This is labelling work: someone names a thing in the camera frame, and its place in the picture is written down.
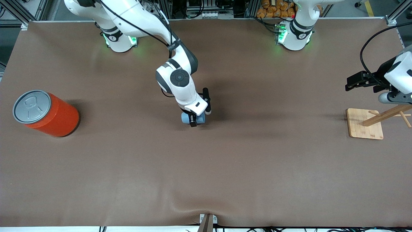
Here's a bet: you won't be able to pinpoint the wooden cup rack stand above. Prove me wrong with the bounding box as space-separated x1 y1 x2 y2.
346 104 412 140

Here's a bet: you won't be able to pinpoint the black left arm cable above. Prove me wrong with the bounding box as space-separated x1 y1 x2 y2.
360 22 412 86

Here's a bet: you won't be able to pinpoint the aluminium frame profile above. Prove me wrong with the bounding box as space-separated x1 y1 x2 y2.
0 0 49 31
386 0 412 27

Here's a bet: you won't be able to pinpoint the bag of orange snacks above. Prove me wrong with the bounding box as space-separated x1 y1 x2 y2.
257 0 296 19

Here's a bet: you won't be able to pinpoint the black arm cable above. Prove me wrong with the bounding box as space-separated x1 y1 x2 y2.
360 22 412 86
97 0 181 59

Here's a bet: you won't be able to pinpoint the light blue plastic cup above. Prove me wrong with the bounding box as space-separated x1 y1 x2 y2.
181 112 206 125

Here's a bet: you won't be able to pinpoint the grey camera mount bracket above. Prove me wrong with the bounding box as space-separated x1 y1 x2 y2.
197 213 218 232

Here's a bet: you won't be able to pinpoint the black base cable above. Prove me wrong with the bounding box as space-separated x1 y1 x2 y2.
254 16 281 34

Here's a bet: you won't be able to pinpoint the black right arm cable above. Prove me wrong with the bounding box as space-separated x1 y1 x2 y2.
97 0 181 59

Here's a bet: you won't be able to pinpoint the brown table cover cloth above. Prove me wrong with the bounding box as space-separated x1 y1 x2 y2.
0 19 412 228

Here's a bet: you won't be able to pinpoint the orange can with silver lid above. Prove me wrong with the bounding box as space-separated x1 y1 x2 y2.
13 90 80 138

